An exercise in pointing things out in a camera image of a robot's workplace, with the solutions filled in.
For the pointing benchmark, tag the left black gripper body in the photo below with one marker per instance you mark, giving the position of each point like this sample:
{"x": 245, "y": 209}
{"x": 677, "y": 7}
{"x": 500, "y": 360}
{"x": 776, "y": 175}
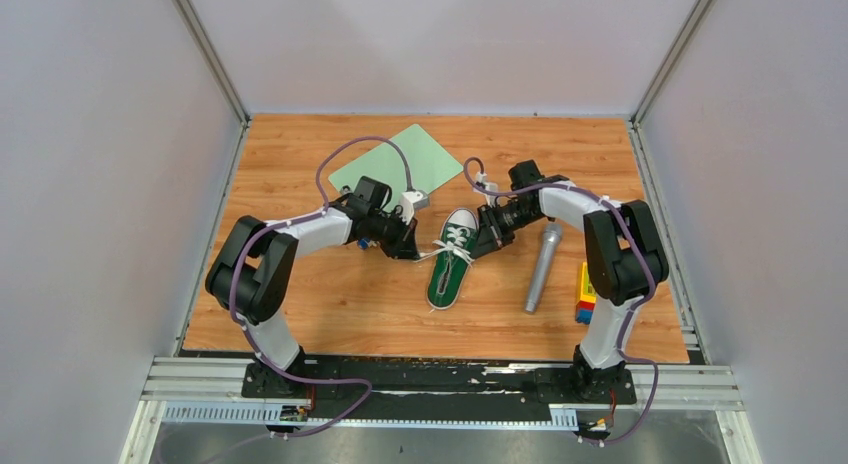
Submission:
{"x": 390, "y": 232}

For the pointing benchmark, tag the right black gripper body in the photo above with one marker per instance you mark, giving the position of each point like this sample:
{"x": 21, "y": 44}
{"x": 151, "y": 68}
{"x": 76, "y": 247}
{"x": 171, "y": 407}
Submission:
{"x": 505, "y": 221}

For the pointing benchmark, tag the green canvas sneaker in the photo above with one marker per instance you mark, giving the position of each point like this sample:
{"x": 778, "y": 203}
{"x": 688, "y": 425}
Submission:
{"x": 449, "y": 272}

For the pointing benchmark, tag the white shoelace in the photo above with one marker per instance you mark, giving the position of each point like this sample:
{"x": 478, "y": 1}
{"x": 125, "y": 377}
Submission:
{"x": 453, "y": 241}

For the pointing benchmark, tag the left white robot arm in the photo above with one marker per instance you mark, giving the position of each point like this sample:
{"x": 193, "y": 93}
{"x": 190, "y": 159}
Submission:
{"x": 251, "y": 274}

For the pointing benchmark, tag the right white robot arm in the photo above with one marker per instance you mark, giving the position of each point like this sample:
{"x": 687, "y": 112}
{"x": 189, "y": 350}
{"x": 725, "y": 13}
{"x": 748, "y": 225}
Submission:
{"x": 625, "y": 259}

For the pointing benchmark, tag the blue red toy car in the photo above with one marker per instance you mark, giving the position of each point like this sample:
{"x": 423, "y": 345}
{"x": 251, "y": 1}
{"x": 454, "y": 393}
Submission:
{"x": 365, "y": 243}

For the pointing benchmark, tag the silver microphone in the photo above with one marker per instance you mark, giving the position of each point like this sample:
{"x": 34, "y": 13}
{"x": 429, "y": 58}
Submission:
{"x": 550, "y": 240}

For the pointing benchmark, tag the light green cutting mat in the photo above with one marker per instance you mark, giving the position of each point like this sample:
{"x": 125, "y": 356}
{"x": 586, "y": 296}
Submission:
{"x": 430, "y": 165}

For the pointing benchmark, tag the yellow red blue block stack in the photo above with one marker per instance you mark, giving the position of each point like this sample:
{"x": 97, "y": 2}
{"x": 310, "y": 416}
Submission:
{"x": 585, "y": 296}

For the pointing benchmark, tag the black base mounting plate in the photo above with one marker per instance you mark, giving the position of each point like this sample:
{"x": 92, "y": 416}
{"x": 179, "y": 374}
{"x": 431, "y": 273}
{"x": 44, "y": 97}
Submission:
{"x": 430, "y": 390}

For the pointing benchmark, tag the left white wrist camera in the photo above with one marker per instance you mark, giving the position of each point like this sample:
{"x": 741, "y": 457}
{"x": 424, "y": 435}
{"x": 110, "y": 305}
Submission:
{"x": 410, "y": 202}

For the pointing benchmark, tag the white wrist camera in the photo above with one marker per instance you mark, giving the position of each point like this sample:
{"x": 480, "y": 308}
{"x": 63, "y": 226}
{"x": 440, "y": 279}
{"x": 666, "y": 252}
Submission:
{"x": 486, "y": 188}
{"x": 410, "y": 202}

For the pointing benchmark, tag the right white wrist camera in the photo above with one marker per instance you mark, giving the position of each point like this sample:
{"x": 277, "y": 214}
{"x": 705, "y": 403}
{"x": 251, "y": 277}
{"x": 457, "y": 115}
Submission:
{"x": 486, "y": 188}

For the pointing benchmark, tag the aluminium frame rail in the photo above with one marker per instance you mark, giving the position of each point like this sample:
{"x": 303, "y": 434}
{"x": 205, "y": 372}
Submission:
{"x": 208, "y": 390}

